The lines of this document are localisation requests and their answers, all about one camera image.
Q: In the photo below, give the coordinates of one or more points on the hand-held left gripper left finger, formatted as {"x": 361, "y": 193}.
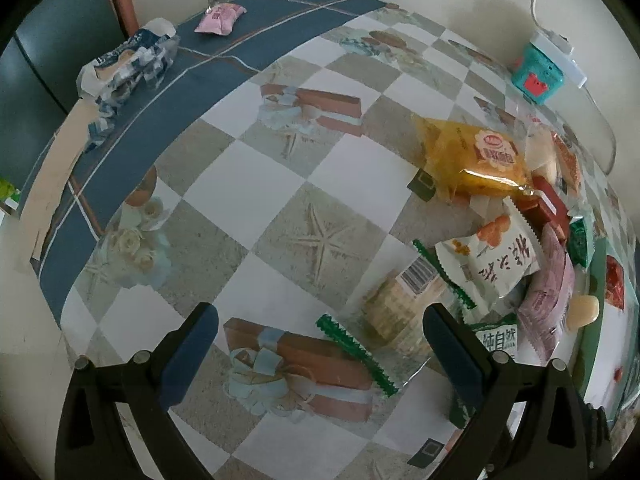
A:
{"x": 192, "y": 340}

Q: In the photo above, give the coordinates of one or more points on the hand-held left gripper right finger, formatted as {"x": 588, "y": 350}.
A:
{"x": 447, "y": 345}

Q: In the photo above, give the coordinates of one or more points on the clear green-edged cracker packet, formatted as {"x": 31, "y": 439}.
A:
{"x": 395, "y": 305}

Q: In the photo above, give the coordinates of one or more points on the green printed box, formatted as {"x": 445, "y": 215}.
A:
{"x": 600, "y": 360}

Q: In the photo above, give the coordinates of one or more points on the red snack box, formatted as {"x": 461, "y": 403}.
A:
{"x": 552, "y": 202}

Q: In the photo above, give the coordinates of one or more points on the white green orange-print snack packet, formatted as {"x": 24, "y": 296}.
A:
{"x": 495, "y": 260}

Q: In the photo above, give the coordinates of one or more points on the pink purple snack packet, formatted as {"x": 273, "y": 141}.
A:
{"x": 547, "y": 300}

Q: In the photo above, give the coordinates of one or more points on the cream round candy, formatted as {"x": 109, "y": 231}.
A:
{"x": 582, "y": 310}

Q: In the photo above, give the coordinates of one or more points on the brown snack box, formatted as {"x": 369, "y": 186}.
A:
{"x": 527, "y": 210}

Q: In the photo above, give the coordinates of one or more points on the green candy packet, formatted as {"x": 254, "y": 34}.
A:
{"x": 580, "y": 240}

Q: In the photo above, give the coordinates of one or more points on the yellow bread packet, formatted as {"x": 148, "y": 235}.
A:
{"x": 475, "y": 155}

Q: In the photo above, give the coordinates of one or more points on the clear bread packet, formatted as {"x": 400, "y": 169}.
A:
{"x": 542, "y": 155}

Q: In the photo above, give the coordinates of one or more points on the orange red snack packet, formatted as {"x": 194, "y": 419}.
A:
{"x": 567, "y": 160}

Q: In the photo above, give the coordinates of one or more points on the small green packet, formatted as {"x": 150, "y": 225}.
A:
{"x": 7, "y": 195}

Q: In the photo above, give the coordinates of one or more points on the blue white crumpled package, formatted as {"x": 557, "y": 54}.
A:
{"x": 120, "y": 60}

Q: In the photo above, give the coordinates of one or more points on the teal toy box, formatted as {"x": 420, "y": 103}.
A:
{"x": 537, "y": 67}

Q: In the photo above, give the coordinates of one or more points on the white power strip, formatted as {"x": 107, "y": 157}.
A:
{"x": 570, "y": 67}

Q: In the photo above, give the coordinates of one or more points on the dark green chair back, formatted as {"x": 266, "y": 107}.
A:
{"x": 50, "y": 45}

